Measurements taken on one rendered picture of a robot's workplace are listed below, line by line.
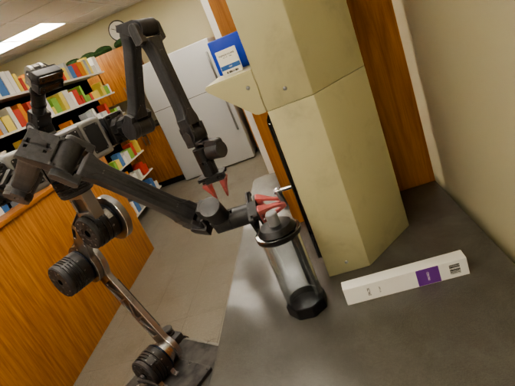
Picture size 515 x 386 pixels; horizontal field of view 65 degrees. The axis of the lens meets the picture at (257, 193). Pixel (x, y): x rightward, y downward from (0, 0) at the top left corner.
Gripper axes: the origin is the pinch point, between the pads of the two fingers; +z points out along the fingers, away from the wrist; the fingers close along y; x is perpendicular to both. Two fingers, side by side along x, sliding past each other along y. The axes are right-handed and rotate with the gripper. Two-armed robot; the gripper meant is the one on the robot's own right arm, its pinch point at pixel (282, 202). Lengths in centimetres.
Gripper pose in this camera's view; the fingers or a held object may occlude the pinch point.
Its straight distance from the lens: 109.7
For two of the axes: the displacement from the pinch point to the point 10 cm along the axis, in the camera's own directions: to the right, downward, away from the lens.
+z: 9.3, -3.1, -1.8
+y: -1.2, -7.5, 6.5
